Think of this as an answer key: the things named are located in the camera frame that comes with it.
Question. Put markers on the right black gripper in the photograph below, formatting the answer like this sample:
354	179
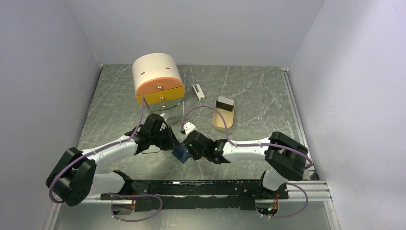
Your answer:
195	156

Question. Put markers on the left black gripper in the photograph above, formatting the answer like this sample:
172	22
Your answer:
172	142

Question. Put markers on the blue leather card holder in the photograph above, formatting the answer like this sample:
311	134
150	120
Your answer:
181	154

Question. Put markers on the beige oval tray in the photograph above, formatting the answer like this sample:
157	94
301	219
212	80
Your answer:
223	119

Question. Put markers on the stack of credit cards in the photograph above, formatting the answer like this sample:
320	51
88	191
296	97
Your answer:
225	103

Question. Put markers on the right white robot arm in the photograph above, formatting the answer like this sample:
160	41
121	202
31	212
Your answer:
287	158

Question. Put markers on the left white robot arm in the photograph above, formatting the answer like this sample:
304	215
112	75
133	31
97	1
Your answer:
79	173

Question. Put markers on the small white rectangular block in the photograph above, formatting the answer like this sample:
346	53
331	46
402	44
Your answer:
198	91

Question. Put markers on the round pastel drawer cabinet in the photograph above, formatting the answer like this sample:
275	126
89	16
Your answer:
158	84

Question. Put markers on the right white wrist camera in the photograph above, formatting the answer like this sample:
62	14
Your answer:
187	128

